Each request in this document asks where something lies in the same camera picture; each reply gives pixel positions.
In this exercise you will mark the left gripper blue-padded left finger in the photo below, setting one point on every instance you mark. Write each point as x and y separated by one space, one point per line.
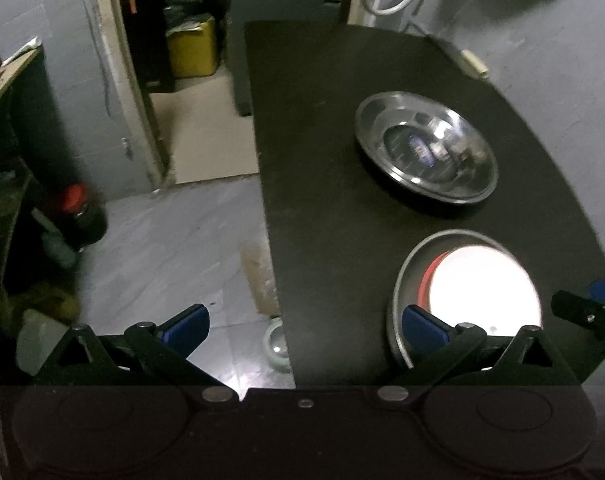
163 352

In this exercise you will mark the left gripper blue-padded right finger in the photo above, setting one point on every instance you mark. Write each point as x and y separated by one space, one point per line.
429 348

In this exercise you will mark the white ceramic bowl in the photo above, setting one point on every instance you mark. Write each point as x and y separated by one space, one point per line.
480 285

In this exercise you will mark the deep steel bowl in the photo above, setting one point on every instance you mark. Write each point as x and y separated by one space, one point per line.
417 262

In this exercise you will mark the steel plate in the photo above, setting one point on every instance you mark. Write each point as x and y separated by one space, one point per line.
426 147

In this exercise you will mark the red-capped dark jar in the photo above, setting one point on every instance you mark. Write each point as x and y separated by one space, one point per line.
84 221

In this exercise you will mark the cream rolled cloth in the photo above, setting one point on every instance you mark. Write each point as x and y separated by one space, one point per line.
473 65

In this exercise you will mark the cleaver knife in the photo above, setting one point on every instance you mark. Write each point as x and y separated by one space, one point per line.
448 48

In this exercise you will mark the yellow bin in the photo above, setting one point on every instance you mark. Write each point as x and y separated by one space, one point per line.
192 48

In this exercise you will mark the wooden side shelf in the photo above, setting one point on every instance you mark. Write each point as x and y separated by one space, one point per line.
17 63

